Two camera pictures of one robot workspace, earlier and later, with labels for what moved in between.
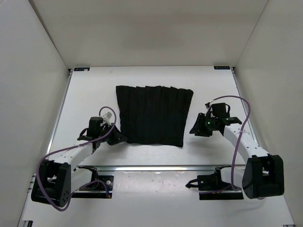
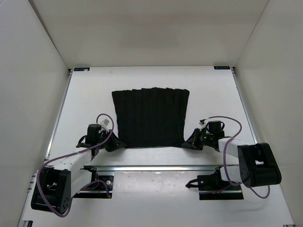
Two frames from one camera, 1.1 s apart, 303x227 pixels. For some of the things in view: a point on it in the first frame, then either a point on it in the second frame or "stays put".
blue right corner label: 221,67 stays put
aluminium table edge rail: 162,168 stays put
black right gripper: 198,130 -> 192,143
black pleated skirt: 153,115 stays put
